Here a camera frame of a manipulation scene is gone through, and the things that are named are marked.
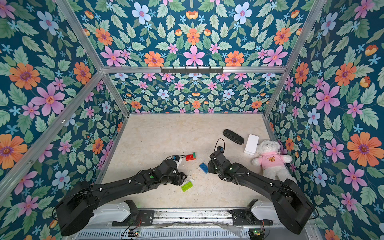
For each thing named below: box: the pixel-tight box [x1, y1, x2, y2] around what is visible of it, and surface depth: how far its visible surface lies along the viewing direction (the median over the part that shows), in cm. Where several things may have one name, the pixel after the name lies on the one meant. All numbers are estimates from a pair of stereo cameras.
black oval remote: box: [223, 129, 245, 145], surface depth 105 cm
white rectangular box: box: [244, 134, 260, 156], surface depth 98 cm
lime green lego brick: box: [181, 181, 194, 192], surface depth 86 cm
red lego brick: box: [185, 154, 196, 161], surface depth 95 cm
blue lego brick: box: [199, 162, 209, 174], surface depth 92 cm
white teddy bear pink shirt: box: [251, 140, 298, 185], surface depth 88 cm
